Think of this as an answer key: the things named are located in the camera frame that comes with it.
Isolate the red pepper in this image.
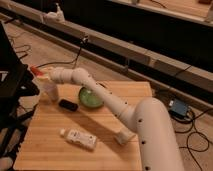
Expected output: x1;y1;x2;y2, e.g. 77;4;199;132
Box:
30;66;43;76

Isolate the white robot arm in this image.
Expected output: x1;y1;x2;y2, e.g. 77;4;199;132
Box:
37;67;185;171

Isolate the white ceramic cup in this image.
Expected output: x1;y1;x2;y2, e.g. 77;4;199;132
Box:
42;82;59;101

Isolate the green ceramic bowl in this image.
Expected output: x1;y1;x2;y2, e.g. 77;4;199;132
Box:
78;87;103;108

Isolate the black rectangular phone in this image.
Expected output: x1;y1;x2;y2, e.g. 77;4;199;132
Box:
59;99;78;112

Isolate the black equipment stand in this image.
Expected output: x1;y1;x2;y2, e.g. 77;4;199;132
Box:
0;22;39;171

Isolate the wooden table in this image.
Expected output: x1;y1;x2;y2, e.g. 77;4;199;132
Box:
13;80;154;171

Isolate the white lotion tube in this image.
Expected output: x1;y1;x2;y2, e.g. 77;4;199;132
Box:
60;129;97;150

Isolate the blue power box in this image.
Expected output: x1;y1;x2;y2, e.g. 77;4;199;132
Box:
169;99;189;118

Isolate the black cable on floor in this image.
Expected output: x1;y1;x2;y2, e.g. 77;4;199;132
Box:
6;36;89;69

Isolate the black cable by robot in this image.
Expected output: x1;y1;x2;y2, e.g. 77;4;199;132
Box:
169;108;213;171

